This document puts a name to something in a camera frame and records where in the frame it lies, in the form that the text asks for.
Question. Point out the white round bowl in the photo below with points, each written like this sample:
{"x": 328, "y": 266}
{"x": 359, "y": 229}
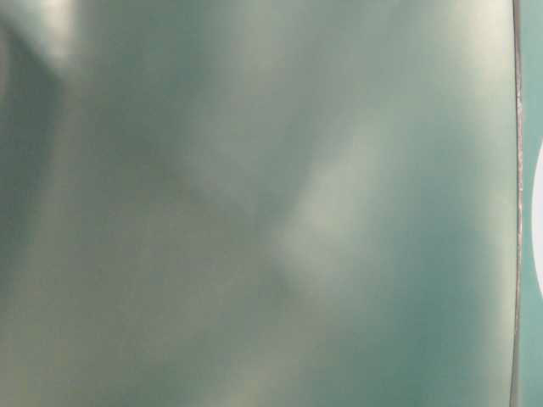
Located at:
{"x": 537, "y": 220}

